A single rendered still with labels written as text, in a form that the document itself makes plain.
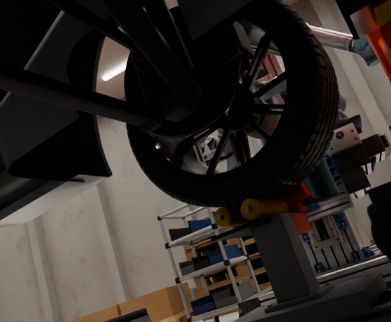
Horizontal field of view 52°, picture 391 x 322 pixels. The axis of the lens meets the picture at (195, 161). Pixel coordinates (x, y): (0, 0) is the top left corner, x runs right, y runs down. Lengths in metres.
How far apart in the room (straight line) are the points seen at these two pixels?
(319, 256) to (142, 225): 10.00
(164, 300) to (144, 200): 7.34
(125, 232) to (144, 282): 1.52
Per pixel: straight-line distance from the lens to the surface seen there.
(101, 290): 12.77
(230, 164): 2.03
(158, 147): 1.29
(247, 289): 3.38
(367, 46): 2.02
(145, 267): 11.86
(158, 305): 4.81
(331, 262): 2.11
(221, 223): 1.21
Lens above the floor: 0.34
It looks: 17 degrees up
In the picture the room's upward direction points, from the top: 19 degrees counter-clockwise
